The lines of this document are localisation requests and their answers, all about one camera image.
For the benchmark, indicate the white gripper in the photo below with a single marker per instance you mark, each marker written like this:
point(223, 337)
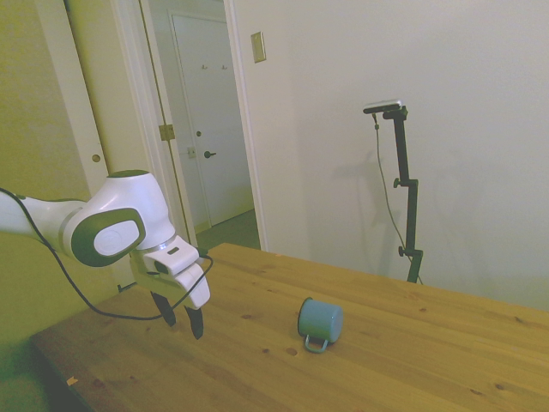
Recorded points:
point(195, 287)

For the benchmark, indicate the blue enamel mug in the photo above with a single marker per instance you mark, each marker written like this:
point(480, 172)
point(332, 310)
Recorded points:
point(321, 319)

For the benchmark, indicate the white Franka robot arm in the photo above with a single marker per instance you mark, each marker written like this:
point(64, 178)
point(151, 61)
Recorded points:
point(116, 201)

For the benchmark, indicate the brass latch plate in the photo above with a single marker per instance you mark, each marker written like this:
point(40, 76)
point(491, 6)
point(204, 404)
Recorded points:
point(191, 153)

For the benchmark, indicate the brass door hinge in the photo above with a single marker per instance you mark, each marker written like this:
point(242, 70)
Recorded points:
point(166, 131)

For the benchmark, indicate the white closed door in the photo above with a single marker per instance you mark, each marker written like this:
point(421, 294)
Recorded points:
point(214, 111)

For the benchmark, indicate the cream open door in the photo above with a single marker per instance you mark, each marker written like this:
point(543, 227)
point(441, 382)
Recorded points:
point(120, 86)

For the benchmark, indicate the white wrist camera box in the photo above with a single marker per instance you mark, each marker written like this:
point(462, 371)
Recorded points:
point(171, 257)

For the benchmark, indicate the small black bracket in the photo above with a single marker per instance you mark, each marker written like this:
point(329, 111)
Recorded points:
point(124, 287)

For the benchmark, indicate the white door frame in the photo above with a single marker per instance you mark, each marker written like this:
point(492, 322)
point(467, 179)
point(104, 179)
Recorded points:
point(241, 107)

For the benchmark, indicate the black camera stand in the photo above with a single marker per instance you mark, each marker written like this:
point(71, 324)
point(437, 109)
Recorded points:
point(411, 206)

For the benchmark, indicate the beige wall switch plate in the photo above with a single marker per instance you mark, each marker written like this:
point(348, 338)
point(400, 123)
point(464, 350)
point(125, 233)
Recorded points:
point(257, 47)

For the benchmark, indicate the silver exterior camera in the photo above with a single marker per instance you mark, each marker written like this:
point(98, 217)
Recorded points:
point(384, 105)

